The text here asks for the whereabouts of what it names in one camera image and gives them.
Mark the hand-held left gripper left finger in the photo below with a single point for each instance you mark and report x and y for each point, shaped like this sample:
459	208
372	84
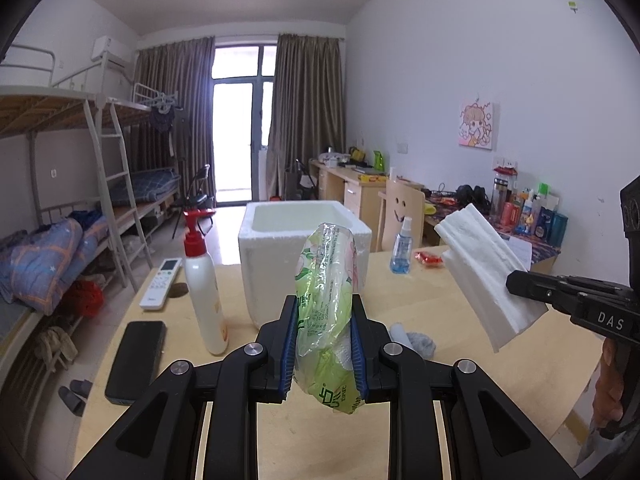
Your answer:
287	355

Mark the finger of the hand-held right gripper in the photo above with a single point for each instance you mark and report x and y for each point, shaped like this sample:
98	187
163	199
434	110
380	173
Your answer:
537	287
590	282

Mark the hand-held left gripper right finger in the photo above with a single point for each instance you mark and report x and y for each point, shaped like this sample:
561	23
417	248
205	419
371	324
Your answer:
359	360

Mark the white tissue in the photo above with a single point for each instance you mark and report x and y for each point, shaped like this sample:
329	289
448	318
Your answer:
490	275

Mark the green plastic tissue pack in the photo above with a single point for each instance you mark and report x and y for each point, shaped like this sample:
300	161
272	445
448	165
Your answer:
325	310

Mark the light blue cloth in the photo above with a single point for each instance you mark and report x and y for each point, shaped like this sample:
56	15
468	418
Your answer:
415	342

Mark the white foam box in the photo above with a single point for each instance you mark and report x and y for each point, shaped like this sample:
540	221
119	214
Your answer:
280	260

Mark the person's right hand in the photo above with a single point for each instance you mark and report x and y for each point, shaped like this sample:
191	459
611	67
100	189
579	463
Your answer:
607	385

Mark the printed paper sheet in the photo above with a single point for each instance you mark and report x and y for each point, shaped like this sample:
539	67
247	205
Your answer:
520	252

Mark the row of toiletry bottles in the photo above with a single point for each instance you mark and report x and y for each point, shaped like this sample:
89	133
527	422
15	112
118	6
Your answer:
530	215

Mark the white lotion bottle red pump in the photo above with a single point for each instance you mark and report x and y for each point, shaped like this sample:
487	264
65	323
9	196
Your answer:
205	300

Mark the blue spray bottle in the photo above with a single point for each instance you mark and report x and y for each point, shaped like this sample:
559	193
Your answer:
401	257

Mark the red snack packet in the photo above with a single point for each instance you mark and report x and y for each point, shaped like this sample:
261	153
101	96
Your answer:
429	258

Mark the black headphones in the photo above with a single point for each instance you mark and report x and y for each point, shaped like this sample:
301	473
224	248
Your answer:
471	196

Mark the white remote control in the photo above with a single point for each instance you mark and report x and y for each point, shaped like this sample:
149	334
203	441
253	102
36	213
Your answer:
160	282

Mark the black smartphone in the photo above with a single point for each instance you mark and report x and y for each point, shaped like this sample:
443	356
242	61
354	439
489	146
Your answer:
136	360

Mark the wooden chair with smiley face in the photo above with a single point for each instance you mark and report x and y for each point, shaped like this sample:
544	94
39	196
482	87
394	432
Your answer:
400	205

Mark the wooden desk with drawers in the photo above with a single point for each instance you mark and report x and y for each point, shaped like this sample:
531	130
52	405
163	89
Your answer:
357	192

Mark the black folding chair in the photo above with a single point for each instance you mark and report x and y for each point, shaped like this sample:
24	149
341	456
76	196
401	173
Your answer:
195	200

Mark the green bag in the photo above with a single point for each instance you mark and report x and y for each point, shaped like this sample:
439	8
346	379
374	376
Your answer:
378	160

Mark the dark slipper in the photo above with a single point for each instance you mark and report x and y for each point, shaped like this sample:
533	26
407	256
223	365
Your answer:
71	401
81	388

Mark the red bag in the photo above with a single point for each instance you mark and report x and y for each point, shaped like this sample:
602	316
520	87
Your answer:
84	297

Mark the blue plaid bedding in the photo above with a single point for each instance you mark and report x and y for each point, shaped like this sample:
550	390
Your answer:
145	187

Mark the glass balcony door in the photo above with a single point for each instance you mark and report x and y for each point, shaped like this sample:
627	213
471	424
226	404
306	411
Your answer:
242	135

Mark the beige cloth on floor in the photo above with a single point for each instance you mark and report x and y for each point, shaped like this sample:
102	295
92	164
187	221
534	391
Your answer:
55	347

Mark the dark blue garment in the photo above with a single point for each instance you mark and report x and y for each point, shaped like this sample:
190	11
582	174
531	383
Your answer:
86	216

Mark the brown curtain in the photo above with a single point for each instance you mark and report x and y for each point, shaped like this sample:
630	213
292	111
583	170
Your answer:
175	110
305	110

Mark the blue orange plaid blanket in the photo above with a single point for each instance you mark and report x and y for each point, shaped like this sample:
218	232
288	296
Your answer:
45	255

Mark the hanging dark clothes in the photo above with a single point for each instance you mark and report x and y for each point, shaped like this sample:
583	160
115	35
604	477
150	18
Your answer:
162	120

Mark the metal bunk bed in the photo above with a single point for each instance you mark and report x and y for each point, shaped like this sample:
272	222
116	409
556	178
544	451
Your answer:
125	104
45	110

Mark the white air conditioner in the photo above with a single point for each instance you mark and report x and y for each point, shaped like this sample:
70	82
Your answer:
110	50

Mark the pink cartoon wall poster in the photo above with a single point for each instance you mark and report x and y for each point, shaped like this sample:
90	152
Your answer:
476	126

